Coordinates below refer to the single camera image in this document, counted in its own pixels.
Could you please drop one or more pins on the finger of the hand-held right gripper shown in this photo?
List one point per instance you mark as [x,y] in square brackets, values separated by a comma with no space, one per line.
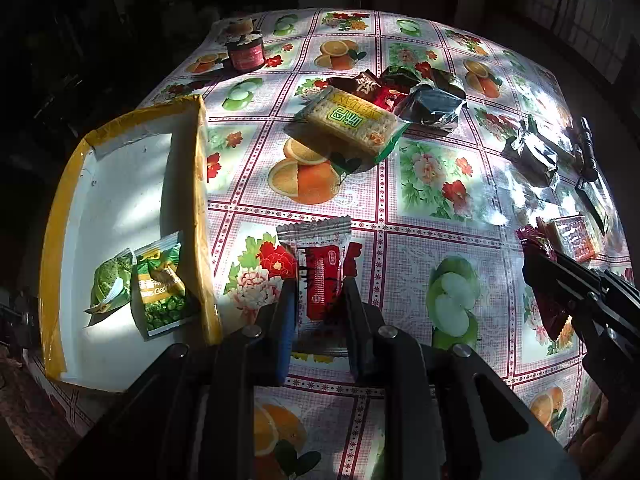
[565,267]
[550,290]

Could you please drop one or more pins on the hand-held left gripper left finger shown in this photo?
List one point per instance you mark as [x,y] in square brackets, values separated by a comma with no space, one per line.
[285,332]

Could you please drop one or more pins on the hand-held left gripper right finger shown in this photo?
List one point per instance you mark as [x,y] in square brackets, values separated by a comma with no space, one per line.
[353,332]

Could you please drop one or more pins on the maroon snack packet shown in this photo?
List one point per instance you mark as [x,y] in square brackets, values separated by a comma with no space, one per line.
[547,305]

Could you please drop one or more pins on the orange cracker packet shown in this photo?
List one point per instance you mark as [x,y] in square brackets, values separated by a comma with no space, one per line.
[575,237]

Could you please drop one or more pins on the red and white snack packet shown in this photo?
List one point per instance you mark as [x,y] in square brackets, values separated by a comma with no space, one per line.
[320,280]

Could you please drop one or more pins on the small silver foil packet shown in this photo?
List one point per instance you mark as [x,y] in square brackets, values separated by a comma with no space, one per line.
[530,155]

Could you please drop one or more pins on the large silver foil packet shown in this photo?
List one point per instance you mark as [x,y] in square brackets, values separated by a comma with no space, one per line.
[432,105]

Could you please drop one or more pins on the green and yellow cracker packet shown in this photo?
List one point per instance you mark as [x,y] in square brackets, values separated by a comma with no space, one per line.
[350,120]

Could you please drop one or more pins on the white box with yellow tape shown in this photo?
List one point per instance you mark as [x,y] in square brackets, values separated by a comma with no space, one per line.
[115,200]

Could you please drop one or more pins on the brown snack packet white script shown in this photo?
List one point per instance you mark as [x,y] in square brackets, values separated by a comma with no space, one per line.
[357,85]

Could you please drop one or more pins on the person's right hand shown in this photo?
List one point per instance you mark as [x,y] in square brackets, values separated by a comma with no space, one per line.
[597,425]

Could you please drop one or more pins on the dark knife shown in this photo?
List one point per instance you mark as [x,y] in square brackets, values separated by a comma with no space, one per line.
[595,205]

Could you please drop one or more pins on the black flashlight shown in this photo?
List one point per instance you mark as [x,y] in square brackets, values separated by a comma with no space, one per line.
[586,150]

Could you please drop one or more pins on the fruit and flower print tablecloth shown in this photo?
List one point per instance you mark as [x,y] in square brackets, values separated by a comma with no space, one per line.
[440,240]

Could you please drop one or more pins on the green pea snack packet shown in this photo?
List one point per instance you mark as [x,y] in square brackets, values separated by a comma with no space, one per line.
[162,300]

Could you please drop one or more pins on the pale green snack packet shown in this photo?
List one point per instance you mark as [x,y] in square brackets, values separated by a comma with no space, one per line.
[112,280]

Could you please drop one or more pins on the dark green snack packet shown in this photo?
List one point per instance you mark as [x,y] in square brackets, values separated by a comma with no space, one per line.
[400,77]

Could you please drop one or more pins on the window with grille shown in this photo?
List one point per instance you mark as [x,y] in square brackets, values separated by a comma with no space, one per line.
[580,5]

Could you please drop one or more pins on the red label jar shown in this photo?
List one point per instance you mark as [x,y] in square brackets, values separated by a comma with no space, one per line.
[245,52]

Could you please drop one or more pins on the round tan pastry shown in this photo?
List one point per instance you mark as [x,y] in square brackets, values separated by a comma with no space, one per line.
[241,26]

